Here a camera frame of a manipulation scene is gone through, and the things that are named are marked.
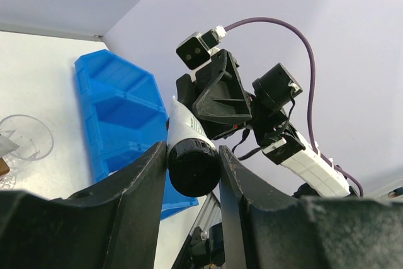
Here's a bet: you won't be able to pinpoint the blue plastic bin organizer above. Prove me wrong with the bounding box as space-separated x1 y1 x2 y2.
74 49 200 221

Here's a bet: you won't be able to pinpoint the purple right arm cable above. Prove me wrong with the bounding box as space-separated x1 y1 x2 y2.
225 16 365 197

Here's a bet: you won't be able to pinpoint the clear textured glass tray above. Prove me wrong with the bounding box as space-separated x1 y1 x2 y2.
0 169 16 190

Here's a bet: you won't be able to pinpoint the black-capped toothpaste tube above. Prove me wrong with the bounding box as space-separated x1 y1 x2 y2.
167 97 220 197

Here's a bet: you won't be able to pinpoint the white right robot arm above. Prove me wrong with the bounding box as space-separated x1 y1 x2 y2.
176 47 355 198

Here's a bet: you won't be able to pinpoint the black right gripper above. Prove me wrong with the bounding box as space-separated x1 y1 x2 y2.
176 49 252 140

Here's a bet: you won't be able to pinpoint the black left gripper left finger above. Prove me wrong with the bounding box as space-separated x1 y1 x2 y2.
1 142 166 268

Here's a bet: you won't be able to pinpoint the red-capped toothpaste tube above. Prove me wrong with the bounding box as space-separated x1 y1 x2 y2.
0 135 19 158

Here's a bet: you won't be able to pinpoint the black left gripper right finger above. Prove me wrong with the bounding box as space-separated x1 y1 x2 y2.
219 146 402 268

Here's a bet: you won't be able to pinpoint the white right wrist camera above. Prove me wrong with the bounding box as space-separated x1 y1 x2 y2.
176 25 227 82

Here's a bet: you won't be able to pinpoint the aluminium frame rail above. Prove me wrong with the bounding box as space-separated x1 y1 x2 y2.
171 192 226 269

